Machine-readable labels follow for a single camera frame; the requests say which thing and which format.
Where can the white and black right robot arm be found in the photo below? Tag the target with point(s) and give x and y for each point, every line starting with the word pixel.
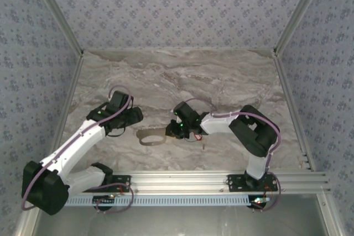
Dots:
pixel 218 124

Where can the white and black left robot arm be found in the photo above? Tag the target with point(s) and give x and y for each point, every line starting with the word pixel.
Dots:
pixel 85 140

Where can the silver aluminium extrusion beam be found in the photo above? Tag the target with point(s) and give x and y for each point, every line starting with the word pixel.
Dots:
pixel 179 182

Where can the grey metal panel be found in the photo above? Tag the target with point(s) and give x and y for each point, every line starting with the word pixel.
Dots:
pixel 179 222

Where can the small black controller board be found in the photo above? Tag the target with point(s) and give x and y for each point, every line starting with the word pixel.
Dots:
pixel 258 200
pixel 103 200

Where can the silver aluminium corner post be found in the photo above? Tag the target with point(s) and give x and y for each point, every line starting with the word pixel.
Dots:
pixel 60 15
pixel 296 15

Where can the silver aluminium frame bar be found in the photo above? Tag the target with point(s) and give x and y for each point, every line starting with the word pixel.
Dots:
pixel 329 216
pixel 26 225

